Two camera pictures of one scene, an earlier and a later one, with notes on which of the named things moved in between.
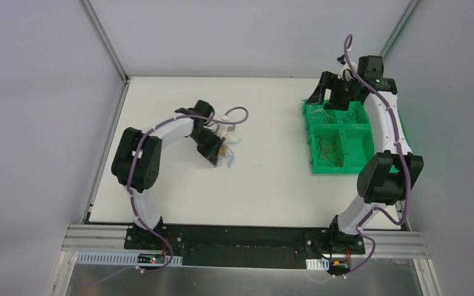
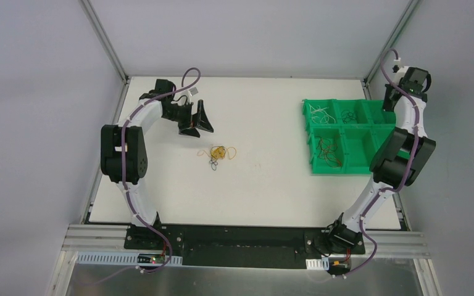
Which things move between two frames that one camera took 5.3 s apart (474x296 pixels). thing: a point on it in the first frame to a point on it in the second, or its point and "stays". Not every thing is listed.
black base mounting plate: x=258 y=246 stays
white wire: x=320 y=116 stays
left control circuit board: x=150 y=258 stays
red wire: x=327 y=152 stays
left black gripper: x=208 y=147 to x=186 y=116
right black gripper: x=337 y=87 to x=388 y=103
